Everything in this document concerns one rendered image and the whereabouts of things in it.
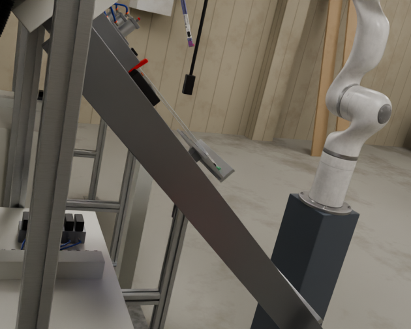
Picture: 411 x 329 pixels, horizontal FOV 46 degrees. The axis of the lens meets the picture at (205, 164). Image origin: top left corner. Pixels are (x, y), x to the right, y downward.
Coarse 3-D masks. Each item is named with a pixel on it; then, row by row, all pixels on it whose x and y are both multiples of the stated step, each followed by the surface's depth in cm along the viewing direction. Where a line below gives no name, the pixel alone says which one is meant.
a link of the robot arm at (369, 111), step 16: (352, 96) 154; (368, 96) 150; (384, 96) 150; (352, 112) 154; (368, 112) 149; (384, 112) 149; (352, 128) 153; (368, 128) 152; (336, 144) 159; (352, 144) 157; (352, 160) 160
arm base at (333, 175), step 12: (324, 156) 163; (324, 168) 163; (336, 168) 160; (348, 168) 161; (324, 180) 163; (336, 180) 161; (348, 180) 163; (300, 192) 173; (312, 192) 167; (324, 192) 163; (336, 192) 163; (312, 204) 163; (324, 204) 164; (336, 204) 164; (348, 204) 172
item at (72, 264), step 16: (64, 224) 122; (80, 224) 121; (64, 240) 120; (80, 240) 119; (0, 256) 101; (16, 256) 103; (64, 256) 107; (80, 256) 108; (96, 256) 110; (0, 272) 101; (16, 272) 102; (64, 272) 106; (80, 272) 107; (96, 272) 109; (128, 304) 159; (144, 304) 161
